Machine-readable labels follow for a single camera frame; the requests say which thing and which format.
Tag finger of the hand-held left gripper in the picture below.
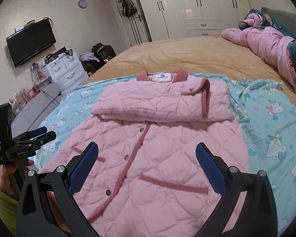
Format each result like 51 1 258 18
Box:
16 131 57 151
15 126 48 142

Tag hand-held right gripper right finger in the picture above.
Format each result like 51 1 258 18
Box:
195 142 278 237

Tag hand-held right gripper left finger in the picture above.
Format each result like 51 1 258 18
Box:
16 141 99 237

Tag pink quilted jacket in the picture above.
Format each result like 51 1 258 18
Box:
37 70 252 237

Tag person's left forearm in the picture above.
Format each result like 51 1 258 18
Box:
0 173 19 236

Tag person's left hand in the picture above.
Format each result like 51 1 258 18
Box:
0 158 35 200

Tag grey low desk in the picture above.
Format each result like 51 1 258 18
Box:
0 83 62 153

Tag white drawer cabinet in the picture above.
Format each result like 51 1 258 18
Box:
41 47 89 94

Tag blue cartoon printed blanket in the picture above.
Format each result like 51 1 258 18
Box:
27 73 296 237

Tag black flat television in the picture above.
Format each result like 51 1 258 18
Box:
6 20 57 68

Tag purple cloth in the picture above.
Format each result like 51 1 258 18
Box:
79 53 100 62

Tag black bag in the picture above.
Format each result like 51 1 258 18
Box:
92 43 116 62

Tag tan bed blanket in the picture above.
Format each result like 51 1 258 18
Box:
81 36 296 109

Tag pink floral comforter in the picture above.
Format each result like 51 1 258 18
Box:
221 7 296 97

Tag white door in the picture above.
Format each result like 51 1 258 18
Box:
109 0 151 47

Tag bags hanging on door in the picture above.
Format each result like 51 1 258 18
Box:
116 0 138 18

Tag white wardrobe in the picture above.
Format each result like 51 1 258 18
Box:
132 0 251 42

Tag grey padded headboard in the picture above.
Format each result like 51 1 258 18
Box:
260 7 296 45

